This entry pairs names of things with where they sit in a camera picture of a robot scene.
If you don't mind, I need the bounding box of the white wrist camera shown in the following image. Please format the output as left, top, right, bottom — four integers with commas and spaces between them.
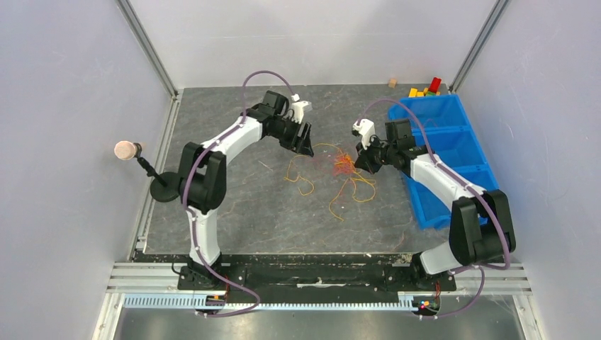
290, 93, 313, 123
352, 118, 376, 149

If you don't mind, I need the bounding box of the yellow toy block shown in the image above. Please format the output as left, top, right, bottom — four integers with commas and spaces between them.
408, 88, 425, 98

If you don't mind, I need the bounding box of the left aluminium corner post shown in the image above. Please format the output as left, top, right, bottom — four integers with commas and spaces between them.
116, 0, 179, 98

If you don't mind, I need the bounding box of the blue plastic bin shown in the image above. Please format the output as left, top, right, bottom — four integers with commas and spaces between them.
401, 94, 499, 230

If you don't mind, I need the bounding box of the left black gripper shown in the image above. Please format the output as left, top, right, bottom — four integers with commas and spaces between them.
269, 115, 313, 157

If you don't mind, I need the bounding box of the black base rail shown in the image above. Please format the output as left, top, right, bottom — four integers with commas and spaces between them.
133, 252, 456, 305

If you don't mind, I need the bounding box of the pink microphone on stand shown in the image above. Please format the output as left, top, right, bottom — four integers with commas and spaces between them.
113, 140, 180, 203

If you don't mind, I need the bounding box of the aluminium corner post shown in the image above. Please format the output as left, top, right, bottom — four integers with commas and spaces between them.
116, 0, 179, 98
449, 0, 511, 93

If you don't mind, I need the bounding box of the white toothed cable duct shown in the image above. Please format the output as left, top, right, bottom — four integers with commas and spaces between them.
123, 293, 418, 312

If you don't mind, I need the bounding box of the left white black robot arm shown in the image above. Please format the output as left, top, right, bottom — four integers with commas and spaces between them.
177, 91, 314, 290

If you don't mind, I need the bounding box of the yellow cable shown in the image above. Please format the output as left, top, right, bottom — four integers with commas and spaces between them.
283, 142, 378, 222

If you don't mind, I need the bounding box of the right aluminium corner post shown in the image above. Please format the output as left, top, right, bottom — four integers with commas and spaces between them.
449, 0, 511, 93

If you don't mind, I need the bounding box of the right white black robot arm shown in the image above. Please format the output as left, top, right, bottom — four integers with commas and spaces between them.
352, 119, 516, 289

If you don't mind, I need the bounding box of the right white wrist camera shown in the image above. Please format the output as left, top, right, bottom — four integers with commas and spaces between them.
352, 118, 376, 149

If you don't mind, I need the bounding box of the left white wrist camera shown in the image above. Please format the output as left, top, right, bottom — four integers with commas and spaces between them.
290, 93, 313, 123

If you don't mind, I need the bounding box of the red toy block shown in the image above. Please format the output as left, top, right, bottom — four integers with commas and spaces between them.
428, 77, 442, 94

